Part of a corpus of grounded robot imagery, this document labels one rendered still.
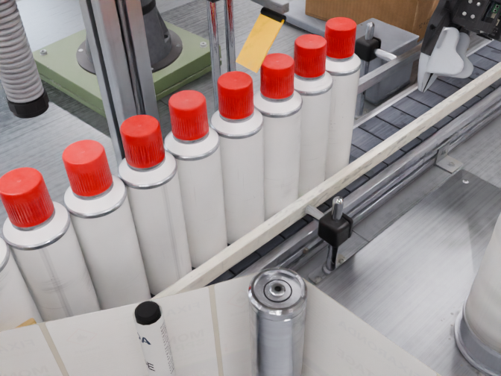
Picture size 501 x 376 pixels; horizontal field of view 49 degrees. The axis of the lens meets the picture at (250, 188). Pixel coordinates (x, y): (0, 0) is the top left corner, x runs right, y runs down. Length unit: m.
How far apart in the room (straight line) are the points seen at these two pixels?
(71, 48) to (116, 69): 0.50
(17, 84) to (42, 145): 0.42
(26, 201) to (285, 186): 0.29
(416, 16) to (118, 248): 0.74
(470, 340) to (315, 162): 0.25
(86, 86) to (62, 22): 0.35
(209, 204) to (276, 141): 0.10
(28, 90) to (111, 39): 0.11
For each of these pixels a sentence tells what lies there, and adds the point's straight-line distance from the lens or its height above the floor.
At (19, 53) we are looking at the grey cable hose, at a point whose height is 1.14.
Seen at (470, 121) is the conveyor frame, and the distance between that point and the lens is 0.89.
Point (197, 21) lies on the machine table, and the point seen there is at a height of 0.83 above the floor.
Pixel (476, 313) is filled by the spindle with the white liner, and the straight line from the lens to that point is 0.54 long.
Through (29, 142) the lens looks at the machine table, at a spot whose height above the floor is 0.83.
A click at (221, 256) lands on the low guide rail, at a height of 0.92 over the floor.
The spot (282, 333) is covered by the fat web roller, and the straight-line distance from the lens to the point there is 0.37.
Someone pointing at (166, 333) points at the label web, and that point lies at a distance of 0.38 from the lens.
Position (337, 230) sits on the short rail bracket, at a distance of 0.60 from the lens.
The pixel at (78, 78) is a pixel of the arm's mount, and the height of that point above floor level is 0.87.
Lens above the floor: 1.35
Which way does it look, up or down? 42 degrees down
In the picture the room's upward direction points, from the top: 2 degrees counter-clockwise
